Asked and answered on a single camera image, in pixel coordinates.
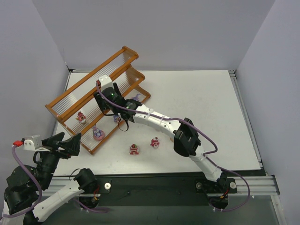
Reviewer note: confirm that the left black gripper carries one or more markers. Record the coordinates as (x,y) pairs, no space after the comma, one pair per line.
(57,147)

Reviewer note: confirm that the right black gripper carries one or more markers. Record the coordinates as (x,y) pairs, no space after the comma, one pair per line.
(101,99)

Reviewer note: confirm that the small purple bunny toy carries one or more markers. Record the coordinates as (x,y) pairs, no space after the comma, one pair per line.
(116,118)

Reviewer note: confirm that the pink bear cupcake toy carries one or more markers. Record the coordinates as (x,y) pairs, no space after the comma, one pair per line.
(81,118)

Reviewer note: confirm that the purple bunny sitting donut toy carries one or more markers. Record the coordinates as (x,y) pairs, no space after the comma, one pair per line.
(98,134)

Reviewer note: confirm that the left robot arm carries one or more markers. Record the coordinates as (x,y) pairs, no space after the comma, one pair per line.
(38,160)

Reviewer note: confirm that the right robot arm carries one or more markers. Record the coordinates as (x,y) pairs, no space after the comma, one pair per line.
(184,134)

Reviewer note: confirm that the orange three-tier acrylic shelf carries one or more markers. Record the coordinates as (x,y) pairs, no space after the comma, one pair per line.
(79,98)

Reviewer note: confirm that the red strawberry cake toy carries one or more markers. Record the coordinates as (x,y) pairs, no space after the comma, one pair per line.
(133,149)

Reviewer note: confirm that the pink bear cake toy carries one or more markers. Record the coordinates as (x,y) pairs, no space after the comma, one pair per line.
(155,142)

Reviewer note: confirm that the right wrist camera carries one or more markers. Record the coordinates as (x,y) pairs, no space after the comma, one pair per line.
(105,80)

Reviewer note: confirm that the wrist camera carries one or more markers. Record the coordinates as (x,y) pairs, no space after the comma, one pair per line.
(30,143)
(105,80)

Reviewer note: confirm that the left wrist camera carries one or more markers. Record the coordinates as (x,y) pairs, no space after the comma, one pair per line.
(30,143)

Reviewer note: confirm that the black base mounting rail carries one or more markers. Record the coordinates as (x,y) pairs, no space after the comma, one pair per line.
(159,189)

